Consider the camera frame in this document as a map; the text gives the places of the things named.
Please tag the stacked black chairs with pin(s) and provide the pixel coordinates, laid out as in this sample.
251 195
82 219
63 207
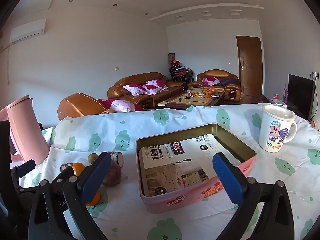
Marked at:
181 73

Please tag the white air conditioner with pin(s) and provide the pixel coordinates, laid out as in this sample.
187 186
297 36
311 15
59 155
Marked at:
27 31

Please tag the white green-print tablecloth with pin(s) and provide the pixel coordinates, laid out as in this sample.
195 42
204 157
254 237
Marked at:
175 120

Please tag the white magenta floral pillow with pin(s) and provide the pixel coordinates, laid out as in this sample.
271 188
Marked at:
155 86
210 81
133 89

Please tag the white pig-print mug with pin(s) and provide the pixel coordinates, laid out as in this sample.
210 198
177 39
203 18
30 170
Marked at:
270 120

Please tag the tall patterned vase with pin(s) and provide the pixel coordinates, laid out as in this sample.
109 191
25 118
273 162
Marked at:
171 58

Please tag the purple round fruit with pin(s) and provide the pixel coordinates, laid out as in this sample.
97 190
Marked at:
113 175

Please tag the brown longan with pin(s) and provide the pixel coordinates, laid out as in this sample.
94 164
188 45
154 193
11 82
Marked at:
92 158

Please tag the printed paper sheet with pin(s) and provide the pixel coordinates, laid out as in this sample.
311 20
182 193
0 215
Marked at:
175 165

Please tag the wooden coffee table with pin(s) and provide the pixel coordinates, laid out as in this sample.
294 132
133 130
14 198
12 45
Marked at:
200 101

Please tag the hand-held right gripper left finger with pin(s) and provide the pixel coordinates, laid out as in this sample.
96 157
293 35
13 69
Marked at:
96 177

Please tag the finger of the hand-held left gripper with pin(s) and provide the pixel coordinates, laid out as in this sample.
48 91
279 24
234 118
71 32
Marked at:
25 166
62 176

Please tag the pink kettle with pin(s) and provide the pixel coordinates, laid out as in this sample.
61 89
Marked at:
27 130

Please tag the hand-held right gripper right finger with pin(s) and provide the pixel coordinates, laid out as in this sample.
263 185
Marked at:
228 177

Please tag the orange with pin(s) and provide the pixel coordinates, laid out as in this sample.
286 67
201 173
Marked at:
95 198
78 168

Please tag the purple blanket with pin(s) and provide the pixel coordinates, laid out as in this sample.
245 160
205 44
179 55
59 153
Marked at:
230 82

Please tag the black television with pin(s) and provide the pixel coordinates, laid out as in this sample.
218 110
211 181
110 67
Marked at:
300 95

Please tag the pale pink pillow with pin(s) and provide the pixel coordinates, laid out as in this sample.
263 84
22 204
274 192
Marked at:
122 105

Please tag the red plush toy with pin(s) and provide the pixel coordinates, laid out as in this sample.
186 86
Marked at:
175 62

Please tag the brown wooden door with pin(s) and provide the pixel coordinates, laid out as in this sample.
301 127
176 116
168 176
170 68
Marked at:
250 65

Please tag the pink tin box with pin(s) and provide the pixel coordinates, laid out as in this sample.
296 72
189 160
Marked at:
175 203

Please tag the brown leather sofa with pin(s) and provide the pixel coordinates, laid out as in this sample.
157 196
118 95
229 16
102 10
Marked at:
172 86

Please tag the brown leather armchair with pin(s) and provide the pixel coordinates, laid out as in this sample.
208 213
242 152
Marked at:
232 91
80 105

